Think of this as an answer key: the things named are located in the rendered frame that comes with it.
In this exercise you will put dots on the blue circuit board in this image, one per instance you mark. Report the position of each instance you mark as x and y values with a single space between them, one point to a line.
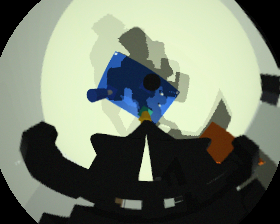
134 88

